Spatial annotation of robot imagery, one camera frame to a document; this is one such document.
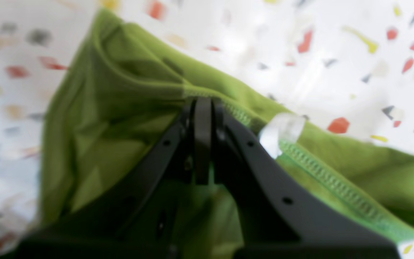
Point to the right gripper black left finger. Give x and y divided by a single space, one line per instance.
133 219

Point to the green t-shirt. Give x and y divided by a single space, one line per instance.
124 90

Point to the terrazzo pattern tablecloth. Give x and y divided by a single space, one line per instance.
346 66

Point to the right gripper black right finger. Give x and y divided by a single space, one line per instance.
280 219

